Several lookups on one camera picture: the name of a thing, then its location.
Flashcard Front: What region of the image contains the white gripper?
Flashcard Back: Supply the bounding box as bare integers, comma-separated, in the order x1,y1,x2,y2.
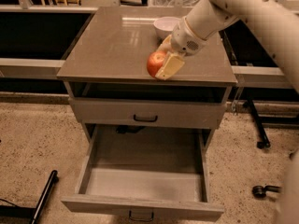
155,16,208,80

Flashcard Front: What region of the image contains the red apple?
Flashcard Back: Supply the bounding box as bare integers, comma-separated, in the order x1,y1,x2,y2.
147,50,166,77

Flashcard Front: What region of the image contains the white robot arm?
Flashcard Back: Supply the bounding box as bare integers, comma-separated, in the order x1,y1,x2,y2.
155,0,299,92

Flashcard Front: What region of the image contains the grey drawer cabinet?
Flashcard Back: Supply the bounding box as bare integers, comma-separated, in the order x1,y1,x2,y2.
58,7,236,139

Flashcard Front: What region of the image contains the closed grey top drawer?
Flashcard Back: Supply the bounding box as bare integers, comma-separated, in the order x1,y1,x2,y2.
69,98,226,129

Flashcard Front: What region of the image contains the open grey middle drawer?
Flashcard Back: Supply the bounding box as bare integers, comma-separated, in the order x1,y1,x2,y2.
62,125,224,222

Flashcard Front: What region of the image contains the white bowl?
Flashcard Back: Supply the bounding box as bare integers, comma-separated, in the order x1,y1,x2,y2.
153,17,179,40

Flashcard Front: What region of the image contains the black stand leg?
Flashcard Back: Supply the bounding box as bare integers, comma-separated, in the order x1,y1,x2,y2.
243,99,271,149

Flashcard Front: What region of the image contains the black caster leg right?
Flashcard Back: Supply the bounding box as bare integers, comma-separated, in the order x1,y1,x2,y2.
251,185,281,199

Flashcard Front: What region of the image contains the black chair leg left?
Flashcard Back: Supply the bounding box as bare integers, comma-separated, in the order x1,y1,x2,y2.
0,170,59,224

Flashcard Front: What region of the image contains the wire mesh basket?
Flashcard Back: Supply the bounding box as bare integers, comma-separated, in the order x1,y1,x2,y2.
149,0,201,7

